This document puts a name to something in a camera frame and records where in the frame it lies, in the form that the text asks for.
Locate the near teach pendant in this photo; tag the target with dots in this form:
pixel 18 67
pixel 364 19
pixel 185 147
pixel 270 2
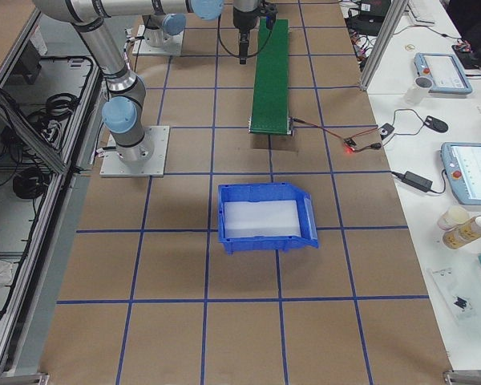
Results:
pixel 462 163

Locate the green conveyor belt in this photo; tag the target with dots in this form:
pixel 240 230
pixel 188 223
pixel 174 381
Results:
pixel 270 110

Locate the aluminium frame post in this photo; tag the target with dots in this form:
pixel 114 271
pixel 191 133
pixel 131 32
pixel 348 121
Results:
pixel 390 23

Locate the blue plastic bin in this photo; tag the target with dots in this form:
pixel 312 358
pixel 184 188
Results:
pixel 278 191

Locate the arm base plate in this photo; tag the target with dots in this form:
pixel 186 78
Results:
pixel 145 159
pixel 157 43

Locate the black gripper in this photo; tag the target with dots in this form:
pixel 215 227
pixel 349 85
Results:
pixel 241 21

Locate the beverage can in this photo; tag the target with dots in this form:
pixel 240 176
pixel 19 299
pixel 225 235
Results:
pixel 463 234

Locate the red lit sensor module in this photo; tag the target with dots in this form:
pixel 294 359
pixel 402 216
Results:
pixel 349 145

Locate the white foam sheet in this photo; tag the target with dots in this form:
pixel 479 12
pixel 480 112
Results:
pixel 263 218

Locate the white mug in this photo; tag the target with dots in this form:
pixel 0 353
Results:
pixel 419 89

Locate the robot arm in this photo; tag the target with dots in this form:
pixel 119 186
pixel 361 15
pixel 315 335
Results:
pixel 122 112
pixel 87 18

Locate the black power adapter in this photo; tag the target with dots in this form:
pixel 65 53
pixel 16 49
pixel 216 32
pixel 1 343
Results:
pixel 414 180

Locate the far teach pendant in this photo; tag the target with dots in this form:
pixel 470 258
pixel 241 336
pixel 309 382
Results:
pixel 445 71

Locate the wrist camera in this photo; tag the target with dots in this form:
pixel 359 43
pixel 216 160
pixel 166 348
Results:
pixel 270 18

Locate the black computer mouse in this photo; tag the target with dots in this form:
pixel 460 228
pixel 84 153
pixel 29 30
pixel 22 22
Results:
pixel 436 124

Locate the teach pendant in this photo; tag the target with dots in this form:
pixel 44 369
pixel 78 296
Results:
pixel 445 71
pixel 462 163

